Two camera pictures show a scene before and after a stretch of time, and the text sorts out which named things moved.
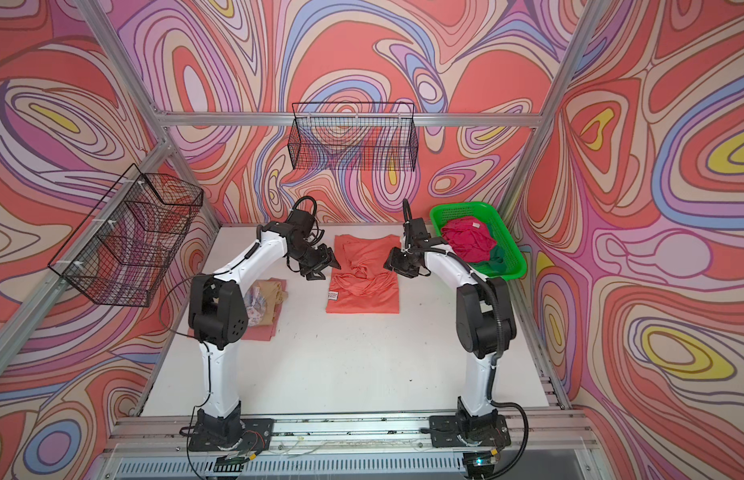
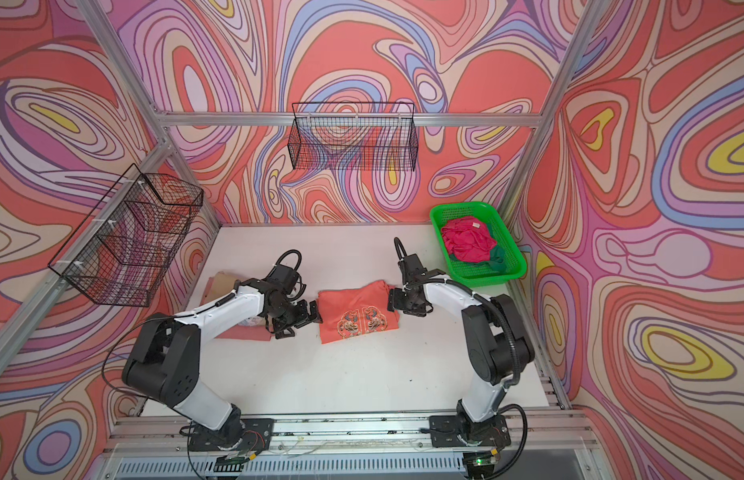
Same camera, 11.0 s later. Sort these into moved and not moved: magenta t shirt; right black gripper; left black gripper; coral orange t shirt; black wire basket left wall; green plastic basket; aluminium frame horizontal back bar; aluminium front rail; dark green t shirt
Moved: coral orange t shirt; left black gripper; right black gripper
Not moved: aluminium front rail; aluminium frame horizontal back bar; dark green t shirt; green plastic basket; black wire basket left wall; magenta t shirt
